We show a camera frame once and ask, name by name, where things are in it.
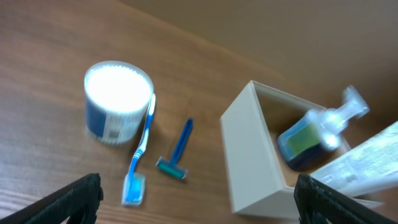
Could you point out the white cardboard box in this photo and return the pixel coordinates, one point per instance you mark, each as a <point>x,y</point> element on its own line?
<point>260,182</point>

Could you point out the white squeeze tube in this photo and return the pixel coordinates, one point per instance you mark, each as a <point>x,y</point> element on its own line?
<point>368,168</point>

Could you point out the white cotton swab jar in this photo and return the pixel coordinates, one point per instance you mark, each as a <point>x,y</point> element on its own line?
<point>117,95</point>

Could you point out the clear blue pump bottle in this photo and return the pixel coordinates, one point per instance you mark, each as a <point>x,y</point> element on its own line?
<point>318,132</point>

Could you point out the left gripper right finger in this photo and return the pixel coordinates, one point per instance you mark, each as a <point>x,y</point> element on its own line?
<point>319,204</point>

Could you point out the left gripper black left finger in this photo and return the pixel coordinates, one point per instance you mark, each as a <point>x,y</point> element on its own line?
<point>76,202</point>

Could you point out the blue white toothbrush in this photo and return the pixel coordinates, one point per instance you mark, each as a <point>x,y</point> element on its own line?
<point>134,184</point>

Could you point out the blue disposable razor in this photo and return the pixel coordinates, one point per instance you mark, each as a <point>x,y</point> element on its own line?
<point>170,167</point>

